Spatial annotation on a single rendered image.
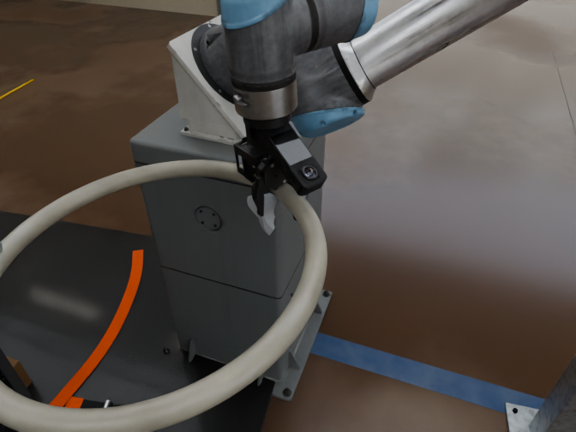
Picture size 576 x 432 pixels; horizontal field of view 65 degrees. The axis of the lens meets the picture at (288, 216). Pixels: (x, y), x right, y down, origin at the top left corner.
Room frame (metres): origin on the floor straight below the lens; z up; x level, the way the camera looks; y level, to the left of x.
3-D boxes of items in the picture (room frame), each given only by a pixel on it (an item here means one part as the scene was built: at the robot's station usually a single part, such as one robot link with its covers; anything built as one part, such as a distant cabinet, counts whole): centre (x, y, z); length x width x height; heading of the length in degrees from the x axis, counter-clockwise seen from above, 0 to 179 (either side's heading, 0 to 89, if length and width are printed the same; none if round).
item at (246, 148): (0.61, 0.03, 1.04); 0.09 x 0.08 x 0.12; 39
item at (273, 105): (0.61, 0.03, 1.12); 0.10 x 0.09 x 0.05; 129
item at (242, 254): (1.09, 0.14, 0.43); 0.50 x 0.50 x 0.85; 70
